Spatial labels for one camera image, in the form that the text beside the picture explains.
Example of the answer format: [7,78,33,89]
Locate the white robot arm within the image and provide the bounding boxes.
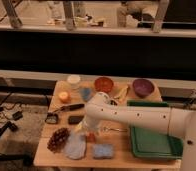
[75,92,196,171]

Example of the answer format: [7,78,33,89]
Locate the green plastic tray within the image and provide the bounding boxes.
[126,100,185,160]

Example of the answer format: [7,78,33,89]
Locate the black rectangular block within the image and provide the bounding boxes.
[68,115,84,125]

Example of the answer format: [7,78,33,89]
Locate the metal fork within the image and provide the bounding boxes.
[102,127,127,132]

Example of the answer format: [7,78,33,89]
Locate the wooden table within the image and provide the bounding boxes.
[34,81,181,171]

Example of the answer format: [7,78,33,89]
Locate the blue sponge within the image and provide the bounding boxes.
[92,144,114,159]

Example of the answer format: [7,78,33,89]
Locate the orange fruit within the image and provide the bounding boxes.
[58,91,70,103]

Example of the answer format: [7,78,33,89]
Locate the orange bowl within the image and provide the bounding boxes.
[94,77,114,93]

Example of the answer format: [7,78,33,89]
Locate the white plastic cup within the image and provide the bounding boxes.
[67,74,81,90]

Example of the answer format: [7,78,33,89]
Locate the banana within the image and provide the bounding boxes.
[114,85,129,102]

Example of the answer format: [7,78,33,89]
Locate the purple bowl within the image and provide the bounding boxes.
[132,79,155,98]

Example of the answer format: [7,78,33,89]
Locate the black handled brush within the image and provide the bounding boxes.
[45,103,84,124]

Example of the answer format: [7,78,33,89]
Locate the black cables on floor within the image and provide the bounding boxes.
[0,93,25,148]

